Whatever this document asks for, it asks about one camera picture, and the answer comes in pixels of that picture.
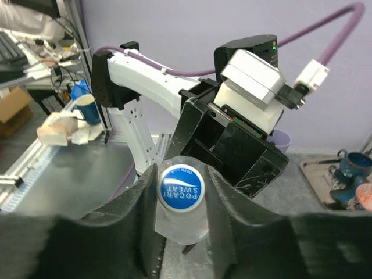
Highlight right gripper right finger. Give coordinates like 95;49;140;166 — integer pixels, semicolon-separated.
205;166;371;278

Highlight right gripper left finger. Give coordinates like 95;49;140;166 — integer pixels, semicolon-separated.
1;164;165;278

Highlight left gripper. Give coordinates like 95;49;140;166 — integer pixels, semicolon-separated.
163;80;289;198

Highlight blue cap small bottle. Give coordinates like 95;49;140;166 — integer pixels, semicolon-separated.
155;156;208;245

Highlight blue white Pocari cap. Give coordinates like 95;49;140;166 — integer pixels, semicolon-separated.
157;164;205;213

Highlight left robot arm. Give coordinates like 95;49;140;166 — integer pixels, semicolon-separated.
91;41;288;198

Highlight blue star shaped dish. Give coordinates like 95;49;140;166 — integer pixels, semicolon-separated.
330;176;370;210

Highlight red patterned bowl on tray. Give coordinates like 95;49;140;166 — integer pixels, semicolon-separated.
355;183;372;212

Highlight metal tray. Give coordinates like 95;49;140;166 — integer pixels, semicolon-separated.
299;156;372;212

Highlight dark blue mug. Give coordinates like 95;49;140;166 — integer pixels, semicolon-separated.
328;149;371;188

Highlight purple plastic cup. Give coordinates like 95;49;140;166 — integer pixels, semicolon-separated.
267;129;292;153

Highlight blue paper cup background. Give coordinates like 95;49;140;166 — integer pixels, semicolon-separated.
75;94;101;126

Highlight cardboard box background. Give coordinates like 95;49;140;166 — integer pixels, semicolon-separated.
1;87;33;138

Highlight black keyboard background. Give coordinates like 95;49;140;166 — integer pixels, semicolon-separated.
1;31;28;71

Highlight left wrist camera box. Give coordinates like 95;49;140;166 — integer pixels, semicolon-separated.
214;49;286;134

